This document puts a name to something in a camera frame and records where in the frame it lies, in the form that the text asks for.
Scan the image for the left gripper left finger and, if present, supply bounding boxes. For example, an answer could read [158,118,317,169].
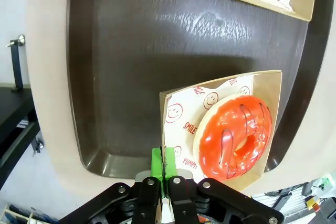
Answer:
[59,147,165,224]

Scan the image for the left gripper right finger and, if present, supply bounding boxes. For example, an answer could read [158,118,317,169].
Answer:
[164,147,285,224]

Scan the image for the orange glazed donut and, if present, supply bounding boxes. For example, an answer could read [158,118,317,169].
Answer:
[192,94,274,182]

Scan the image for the dark brown plastic tray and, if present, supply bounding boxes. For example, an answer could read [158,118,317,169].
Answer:
[66,0,336,179]

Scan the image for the light wooden rack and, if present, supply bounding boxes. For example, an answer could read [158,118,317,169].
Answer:
[0,202,60,224]

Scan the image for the yellow red emergency stop button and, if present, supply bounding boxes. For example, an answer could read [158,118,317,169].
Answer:
[306,197,323,212]

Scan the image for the black post with silver knob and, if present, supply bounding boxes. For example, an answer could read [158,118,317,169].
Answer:
[5,34,26,93]

